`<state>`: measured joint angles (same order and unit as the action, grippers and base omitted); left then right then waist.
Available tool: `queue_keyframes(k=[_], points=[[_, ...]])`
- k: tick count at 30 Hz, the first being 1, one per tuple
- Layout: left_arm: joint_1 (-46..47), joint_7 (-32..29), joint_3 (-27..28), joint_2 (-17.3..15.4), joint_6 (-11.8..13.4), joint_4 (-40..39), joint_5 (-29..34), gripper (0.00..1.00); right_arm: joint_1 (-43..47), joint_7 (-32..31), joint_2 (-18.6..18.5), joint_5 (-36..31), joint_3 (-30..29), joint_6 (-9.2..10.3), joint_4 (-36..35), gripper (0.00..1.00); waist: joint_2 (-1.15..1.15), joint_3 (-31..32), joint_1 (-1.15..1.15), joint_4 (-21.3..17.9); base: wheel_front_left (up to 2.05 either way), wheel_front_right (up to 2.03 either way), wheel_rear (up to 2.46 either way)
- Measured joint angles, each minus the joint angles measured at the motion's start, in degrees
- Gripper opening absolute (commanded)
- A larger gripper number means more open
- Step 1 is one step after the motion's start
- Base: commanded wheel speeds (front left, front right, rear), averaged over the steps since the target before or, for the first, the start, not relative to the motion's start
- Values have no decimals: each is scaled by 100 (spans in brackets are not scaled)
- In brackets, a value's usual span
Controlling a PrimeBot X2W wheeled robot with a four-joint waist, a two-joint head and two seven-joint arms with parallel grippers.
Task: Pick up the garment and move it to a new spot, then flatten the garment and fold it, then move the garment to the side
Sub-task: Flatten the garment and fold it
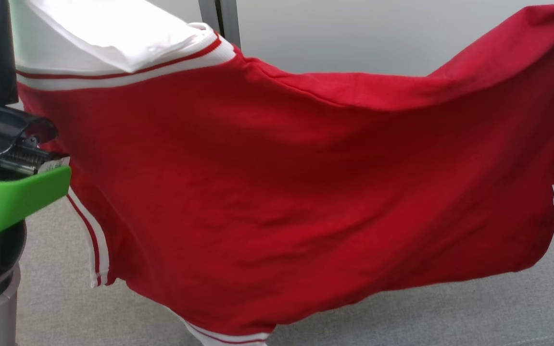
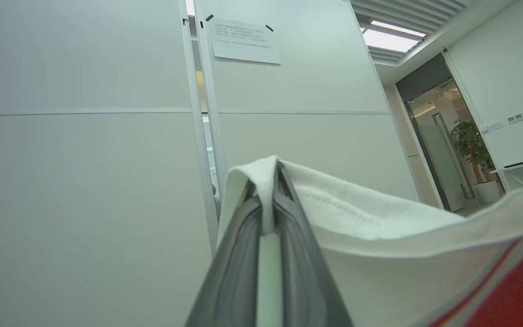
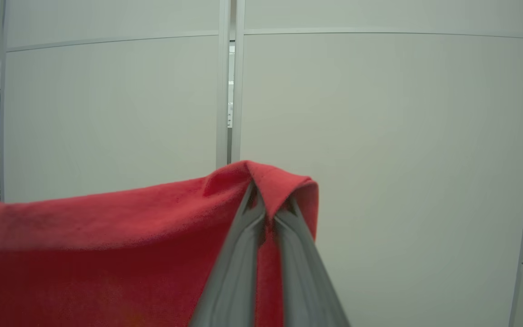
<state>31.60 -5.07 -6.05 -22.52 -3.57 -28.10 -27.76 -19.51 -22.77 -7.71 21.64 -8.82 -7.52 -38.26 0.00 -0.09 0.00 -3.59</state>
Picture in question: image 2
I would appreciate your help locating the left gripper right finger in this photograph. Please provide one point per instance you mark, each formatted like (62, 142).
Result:
(302, 272)

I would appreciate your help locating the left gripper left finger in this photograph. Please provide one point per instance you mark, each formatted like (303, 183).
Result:
(234, 272)

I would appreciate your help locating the red white basketball jersey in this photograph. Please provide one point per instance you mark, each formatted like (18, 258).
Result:
(379, 272)

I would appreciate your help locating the glass door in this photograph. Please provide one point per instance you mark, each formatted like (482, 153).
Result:
(438, 150)

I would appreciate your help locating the white plant pot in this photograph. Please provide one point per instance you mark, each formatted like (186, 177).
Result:
(486, 193)

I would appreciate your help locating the green potted plant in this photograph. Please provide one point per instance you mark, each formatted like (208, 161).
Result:
(470, 145)

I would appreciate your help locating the white paper notice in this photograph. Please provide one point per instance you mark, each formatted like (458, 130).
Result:
(243, 43)

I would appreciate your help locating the white desk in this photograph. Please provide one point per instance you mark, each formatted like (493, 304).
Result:
(511, 170)

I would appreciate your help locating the ceiling light panel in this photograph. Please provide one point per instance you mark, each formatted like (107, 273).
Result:
(388, 41)

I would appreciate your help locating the grey metal partition post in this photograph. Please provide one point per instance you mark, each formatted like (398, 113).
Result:
(207, 91)

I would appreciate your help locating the white wall socket plate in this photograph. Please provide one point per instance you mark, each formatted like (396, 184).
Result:
(492, 127)

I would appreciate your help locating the white wall switch plate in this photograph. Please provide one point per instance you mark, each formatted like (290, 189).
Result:
(515, 118)

